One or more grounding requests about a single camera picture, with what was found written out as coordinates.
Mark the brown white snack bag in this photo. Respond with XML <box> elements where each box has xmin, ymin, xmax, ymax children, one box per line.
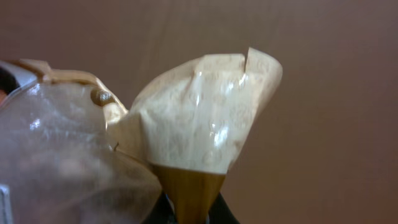
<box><xmin>1</xmin><ymin>49</ymin><xmax>283</xmax><ymax>223</ymax></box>

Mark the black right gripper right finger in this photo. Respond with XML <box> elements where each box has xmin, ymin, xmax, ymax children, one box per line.
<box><xmin>206</xmin><ymin>194</ymin><xmax>240</xmax><ymax>224</ymax></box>

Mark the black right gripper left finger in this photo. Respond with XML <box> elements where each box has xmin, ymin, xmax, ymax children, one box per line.
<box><xmin>142</xmin><ymin>192</ymin><xmax>177</xmax><ymax>224</ymax></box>

